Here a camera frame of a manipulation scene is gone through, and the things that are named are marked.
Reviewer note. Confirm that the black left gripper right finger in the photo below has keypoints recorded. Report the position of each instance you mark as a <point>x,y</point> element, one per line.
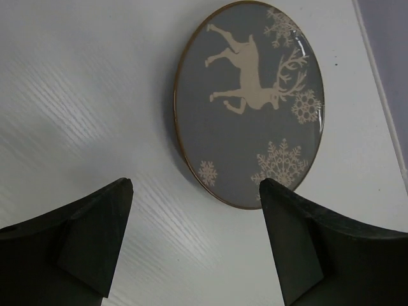
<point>325,258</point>

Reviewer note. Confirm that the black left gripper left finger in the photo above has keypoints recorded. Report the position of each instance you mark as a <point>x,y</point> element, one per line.
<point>67,256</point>

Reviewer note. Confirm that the grey reindeer pattern plate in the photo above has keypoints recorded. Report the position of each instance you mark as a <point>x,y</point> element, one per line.
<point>248,102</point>

